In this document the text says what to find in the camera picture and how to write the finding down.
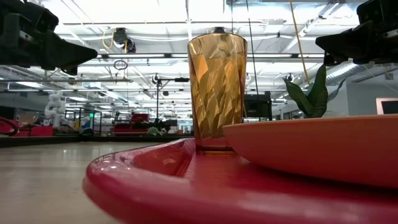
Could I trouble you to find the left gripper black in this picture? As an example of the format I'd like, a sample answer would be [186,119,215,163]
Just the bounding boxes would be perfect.
[0,0,98,76]

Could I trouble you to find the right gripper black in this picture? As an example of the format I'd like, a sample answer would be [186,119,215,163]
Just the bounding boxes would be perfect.
[315,0,398,67]

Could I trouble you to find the orange round plate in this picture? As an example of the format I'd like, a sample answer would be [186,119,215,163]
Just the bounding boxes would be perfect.
[221,113,398,190]

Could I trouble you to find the amber faceted plastic cup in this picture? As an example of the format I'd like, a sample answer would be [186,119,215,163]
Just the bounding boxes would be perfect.
[187,32,249,156]

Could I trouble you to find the red plastic tray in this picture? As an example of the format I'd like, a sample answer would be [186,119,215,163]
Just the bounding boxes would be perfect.
[82,138,398,224]

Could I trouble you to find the white humanoid robot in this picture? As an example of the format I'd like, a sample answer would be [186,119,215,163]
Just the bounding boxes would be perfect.
[44,90,67,128]

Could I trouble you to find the green leafy plant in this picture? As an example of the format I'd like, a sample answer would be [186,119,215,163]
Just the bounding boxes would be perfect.
[282,64,346,119]

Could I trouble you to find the black metal rack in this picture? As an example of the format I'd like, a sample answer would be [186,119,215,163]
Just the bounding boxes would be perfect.
[64,107,103,135]

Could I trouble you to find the white-framed screen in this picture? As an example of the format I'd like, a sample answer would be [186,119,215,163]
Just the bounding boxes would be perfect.
[375,97,398,116]

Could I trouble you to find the red storage bins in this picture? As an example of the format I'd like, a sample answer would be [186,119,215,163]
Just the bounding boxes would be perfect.
[0,119,53,137]

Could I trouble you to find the red tool cart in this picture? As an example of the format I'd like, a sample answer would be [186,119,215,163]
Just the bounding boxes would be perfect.
[113,113,150,136]

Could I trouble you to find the black tripod stand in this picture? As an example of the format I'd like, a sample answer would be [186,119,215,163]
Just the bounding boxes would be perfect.
[152,73,190,121]

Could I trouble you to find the black box on stand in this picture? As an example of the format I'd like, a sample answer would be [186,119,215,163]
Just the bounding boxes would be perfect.
[243,91,273,122]

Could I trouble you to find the silver ventilation duct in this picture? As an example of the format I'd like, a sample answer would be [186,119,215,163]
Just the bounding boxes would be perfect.
[325,60,398,86]

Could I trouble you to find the yellow hanging cable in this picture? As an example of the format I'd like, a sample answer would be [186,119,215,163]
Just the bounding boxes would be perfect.
[289,0,311,85]

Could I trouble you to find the hanging black cable loop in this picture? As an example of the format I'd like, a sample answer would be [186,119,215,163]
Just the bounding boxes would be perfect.
[113,59,129,71]

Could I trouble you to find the black ceiling cable reel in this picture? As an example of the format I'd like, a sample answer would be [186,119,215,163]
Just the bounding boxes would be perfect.
[112,27,137,54]

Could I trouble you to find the black aluminium table frame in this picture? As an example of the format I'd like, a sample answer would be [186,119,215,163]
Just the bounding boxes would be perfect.
[0,134,195,147]

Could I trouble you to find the black curved hose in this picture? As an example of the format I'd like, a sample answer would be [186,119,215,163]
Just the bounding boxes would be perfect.
[0,116,19,137]

